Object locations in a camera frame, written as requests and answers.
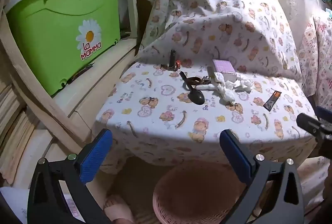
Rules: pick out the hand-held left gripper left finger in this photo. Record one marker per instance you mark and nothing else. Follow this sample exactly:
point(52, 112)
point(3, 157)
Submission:
point(94, 154)

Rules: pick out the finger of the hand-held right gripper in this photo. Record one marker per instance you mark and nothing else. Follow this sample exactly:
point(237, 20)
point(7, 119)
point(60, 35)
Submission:
point(311, 125)
point(324, 113)

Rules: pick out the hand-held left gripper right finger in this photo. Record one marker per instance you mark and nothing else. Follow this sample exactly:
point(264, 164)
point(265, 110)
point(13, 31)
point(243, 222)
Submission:
point(234, 154)

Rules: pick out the black orange snack wrapper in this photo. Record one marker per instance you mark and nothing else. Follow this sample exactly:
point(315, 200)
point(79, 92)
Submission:
point(271, 102)

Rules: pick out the pink plastic mesh basket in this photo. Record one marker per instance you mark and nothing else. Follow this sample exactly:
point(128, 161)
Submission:
point(197, 187)

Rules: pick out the white tissue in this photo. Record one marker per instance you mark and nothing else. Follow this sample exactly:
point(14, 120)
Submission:
point(228, 92)

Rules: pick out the black plastic spoon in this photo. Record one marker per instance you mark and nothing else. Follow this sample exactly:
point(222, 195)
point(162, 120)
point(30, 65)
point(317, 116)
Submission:
point(197, 97)

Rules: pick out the pink patterned cloth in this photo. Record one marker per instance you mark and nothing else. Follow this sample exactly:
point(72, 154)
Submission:
point(319, 58)

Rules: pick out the bear printed white cloth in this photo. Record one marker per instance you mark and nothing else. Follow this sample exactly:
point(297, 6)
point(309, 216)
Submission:
point(181, 120)

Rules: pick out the white tube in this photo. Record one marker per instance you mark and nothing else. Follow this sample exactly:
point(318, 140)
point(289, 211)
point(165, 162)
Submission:
point(206, 87)

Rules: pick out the pink striped small box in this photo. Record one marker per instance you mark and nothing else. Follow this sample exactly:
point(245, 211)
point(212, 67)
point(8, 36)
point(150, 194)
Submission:
point(224, 68)

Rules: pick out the black lighter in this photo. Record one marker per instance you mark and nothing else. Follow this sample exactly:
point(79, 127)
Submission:
point(172, 59)

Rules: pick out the white lace curtain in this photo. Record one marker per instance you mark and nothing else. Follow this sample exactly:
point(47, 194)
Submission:
point(295, 1)

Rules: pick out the green plastic tub white lid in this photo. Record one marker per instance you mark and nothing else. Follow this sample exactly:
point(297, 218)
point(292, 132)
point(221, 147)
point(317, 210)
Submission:
point(51, 32)

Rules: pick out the wooden shelf frame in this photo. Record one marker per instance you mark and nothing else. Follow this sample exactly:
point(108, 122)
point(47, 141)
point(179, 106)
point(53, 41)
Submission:
point(77, 99)

